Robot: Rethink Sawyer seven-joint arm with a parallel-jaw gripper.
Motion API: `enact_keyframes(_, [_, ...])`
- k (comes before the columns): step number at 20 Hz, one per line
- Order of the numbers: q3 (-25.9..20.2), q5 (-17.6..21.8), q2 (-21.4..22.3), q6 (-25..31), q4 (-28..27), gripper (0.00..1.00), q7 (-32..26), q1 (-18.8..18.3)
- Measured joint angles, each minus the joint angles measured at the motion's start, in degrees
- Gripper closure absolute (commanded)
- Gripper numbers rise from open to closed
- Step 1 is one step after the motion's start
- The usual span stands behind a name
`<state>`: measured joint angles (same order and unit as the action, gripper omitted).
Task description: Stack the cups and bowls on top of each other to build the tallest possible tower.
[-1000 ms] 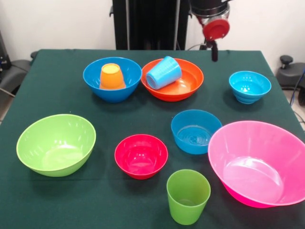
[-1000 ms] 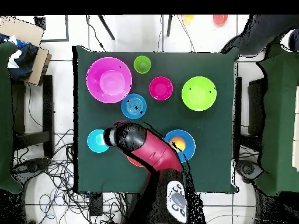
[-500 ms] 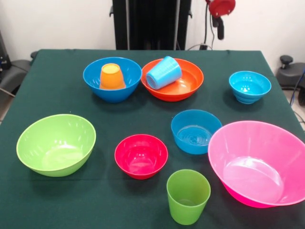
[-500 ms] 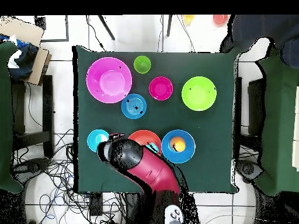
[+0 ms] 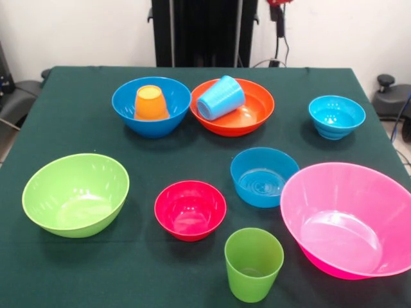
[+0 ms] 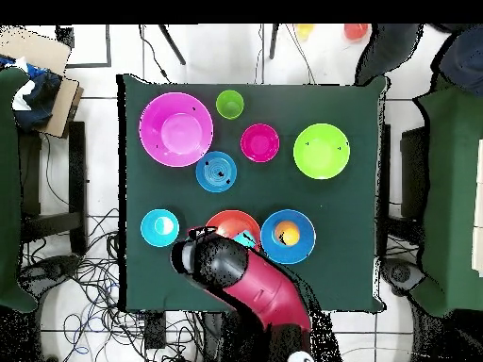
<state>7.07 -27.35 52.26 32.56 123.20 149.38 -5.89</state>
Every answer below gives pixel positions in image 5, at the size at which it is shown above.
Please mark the blue cup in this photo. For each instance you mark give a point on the blue cup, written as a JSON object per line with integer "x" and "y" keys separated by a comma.
{"x": 221, "y": 97}

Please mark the black pedestal foot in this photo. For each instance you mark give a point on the black pedestal foot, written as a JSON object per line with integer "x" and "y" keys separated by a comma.
{"x": 391, "y": 96}
{"x": 22, "y": 93}

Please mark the blue flat-bottomed bowl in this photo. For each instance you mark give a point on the blue flat-bottomed bowl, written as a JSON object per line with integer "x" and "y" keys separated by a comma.
{"x": 257, "y": 179}

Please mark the small light blue ribbed bowl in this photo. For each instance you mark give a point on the small light blue ribbed bowl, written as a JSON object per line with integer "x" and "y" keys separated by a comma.
{"x": 340, "y": 112}

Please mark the dark green tablecloth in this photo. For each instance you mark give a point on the dark green tablecloth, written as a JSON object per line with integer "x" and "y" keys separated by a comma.
{"x": 144, "y": 160}

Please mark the large blue bowl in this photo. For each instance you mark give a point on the large blue bowl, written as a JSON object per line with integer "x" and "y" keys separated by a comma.
{"x": 151, "y": 128}

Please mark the large pink bowl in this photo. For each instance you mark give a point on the large pink bowl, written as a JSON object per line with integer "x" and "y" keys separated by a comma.
{"x": 346, "y": 218}

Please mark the orange-red bowl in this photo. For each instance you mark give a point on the orange-red bowl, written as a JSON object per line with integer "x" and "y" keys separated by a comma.
{"x": 253, "y": 112}

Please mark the green bowl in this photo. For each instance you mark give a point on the green bowl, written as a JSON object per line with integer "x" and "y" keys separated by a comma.
{"x": 74, "y": 195}

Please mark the black equipment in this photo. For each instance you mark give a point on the black equipment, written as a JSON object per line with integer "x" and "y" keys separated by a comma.
{"x": 4, "y": 73}

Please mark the small pink-red bowl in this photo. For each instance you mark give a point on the small pink-red bowl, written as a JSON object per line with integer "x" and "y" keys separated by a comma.
{"x": 189, "y": 211}

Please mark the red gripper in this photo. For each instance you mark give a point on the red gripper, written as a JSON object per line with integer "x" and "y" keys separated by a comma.
{"x": 278, "y": 2}

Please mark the orange cup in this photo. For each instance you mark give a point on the orange cup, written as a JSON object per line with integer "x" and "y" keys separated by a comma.
{"x": 151, "y": 104}

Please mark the green cup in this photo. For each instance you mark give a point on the green cup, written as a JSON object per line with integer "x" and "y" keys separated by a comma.
{"x": 253, "y": 266}

